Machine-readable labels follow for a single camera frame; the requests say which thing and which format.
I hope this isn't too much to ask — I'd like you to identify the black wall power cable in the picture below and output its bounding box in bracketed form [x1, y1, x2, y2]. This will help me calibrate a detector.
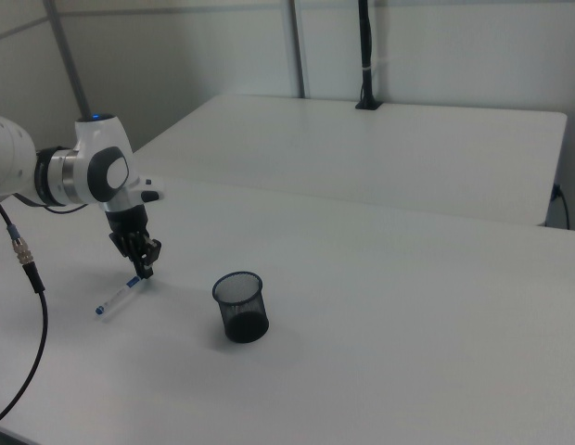
[551, 184, 571, 231]

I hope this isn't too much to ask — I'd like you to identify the black clamped pole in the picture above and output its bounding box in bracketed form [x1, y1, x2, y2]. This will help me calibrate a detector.
[354, 0, 384, 111]

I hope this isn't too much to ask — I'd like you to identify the white side table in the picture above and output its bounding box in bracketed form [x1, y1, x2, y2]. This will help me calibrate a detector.
[131, 94, 569, 228]

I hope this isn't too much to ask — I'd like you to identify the grey metal frame post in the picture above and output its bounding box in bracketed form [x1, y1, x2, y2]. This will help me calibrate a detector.
[286, 0, 312, 100]
[41, 0, 92, 121]

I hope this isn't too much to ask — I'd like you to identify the black robot cable with connector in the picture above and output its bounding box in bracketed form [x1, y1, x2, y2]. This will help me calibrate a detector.
[0, 190, 49, 430]

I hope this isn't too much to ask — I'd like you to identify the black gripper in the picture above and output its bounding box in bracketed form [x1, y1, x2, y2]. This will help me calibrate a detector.
[104, 207, 164, 281]

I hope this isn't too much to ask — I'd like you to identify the white marker with blue cap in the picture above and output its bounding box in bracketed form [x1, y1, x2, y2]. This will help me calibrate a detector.
[92, 274, 146, 323]

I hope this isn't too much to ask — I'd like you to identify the black mesh pen cup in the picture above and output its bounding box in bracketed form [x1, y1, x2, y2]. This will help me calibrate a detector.
[211, 271, 270, 345]

